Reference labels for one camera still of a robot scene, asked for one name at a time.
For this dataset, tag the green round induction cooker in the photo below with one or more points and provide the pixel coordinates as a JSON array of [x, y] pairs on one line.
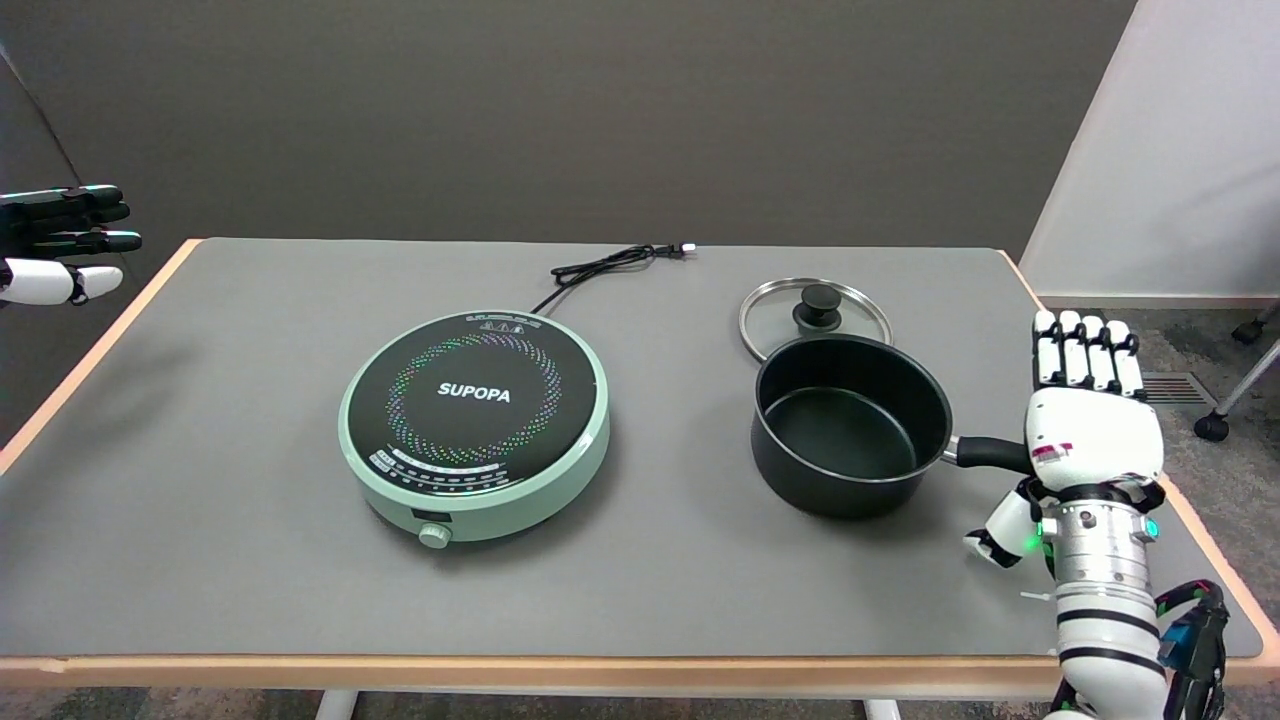
[[475, 420]]

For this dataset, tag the grey table mat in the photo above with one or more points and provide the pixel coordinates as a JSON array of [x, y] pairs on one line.
[[200, 500]]

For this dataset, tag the floor vent grille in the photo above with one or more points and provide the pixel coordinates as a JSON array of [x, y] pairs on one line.
[[1180, 388]]

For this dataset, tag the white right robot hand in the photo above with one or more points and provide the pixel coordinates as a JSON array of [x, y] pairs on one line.
[[1095, 435]]

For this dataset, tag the glass lid with black knob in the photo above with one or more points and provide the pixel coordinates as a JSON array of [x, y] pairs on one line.
[[818, 305]]

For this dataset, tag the white table leg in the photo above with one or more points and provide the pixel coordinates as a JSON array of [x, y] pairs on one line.
[[336, 706], [882, 710]]

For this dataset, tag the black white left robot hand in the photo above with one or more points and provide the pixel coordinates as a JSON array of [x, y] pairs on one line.
[[45, 280]]

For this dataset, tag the chair base with casters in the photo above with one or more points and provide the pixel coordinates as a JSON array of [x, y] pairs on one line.
[[1212, 427]]

